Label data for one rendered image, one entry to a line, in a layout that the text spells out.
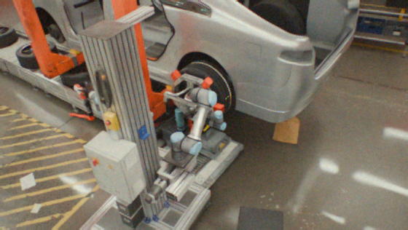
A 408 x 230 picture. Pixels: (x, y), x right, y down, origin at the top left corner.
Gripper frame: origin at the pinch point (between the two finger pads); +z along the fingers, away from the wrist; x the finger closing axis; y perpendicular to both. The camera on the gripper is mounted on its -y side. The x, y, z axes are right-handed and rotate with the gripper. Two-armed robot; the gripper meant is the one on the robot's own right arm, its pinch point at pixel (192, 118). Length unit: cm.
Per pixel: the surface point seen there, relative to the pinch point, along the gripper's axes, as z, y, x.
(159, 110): 59, -22, -18
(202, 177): -11, -75, 7
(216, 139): -3, -60, -41
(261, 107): -57, 7, -38
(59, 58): 253, -9, -39
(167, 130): 45, -43, -12
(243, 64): -35, 48, -40
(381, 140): -174, -83, -155
